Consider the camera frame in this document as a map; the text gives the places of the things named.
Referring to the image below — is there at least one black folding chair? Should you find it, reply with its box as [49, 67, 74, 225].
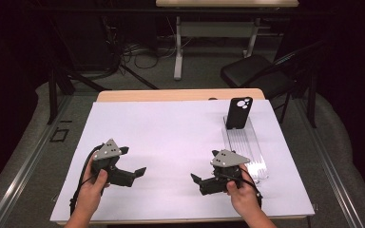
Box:
[220, 41, 326, 124]

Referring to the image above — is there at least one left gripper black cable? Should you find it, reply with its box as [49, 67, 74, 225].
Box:
[69, 143, 105, 217]

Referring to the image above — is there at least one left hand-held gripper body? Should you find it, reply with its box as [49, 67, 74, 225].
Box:
[89, 138, 134, 188]

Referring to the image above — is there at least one black metal stand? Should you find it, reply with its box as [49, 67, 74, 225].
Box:
[46, 15, 108, 125]

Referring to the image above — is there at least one clear plastic tray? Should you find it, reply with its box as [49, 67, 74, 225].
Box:
[222, 114, 269, 184]

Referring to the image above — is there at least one person's left hand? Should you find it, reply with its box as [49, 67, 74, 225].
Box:
[75, 162, 108, 219]

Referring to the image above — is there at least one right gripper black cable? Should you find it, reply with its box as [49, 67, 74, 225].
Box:
[218, 167, 263, 209]

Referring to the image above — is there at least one metal floor rail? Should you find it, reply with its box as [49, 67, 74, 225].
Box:
[0, 96, 72, 228]
[293, 98, 365, 228]

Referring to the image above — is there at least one white-legged desk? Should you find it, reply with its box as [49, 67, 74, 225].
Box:
[155, 0, 299, 81]

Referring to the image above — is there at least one white table board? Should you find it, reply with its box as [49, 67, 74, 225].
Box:
[49, 99, 316, 222]

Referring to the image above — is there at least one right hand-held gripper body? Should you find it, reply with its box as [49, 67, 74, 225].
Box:
[199, 149, 251, 196]

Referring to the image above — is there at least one wooden table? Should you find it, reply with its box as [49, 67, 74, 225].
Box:
[55, 88, 312, 226]

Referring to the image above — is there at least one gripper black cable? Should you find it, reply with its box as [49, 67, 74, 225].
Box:
[218, 167, 263, 209]
[69, 143, 105, 217]

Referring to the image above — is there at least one bundle of floor cables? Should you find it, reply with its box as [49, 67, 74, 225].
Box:
[104, 15, 179, 79]

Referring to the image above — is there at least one person's right hand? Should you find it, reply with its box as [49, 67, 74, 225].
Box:
[226, 163, 262, 217]

